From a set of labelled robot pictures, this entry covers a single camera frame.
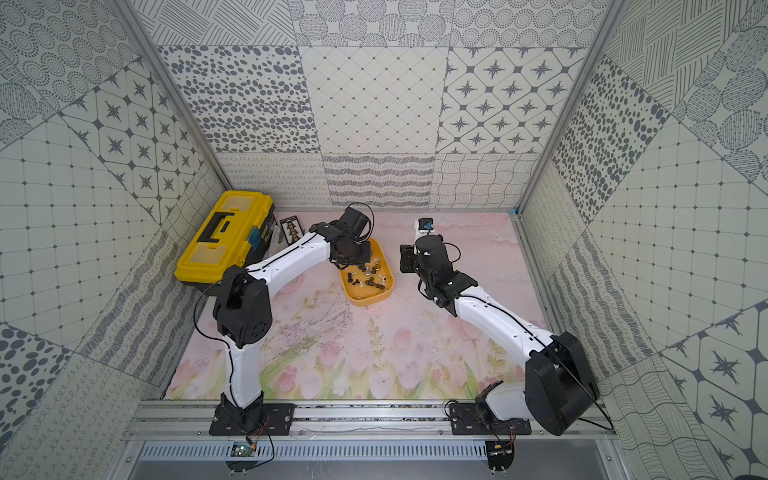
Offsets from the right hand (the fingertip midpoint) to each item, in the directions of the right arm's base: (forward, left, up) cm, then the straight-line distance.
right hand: (409, 249), depth 84 cm
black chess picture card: (+22, +44, -16) cm, 52 cm away
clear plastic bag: (+18, +49, -18) cm, 55 cm away
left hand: (+5, +13, -8) cm, 16 cm away
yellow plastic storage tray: (0, +14, -19) cm, 24 cm away
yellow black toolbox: (+7, +54, -1) cm, 54 cm away
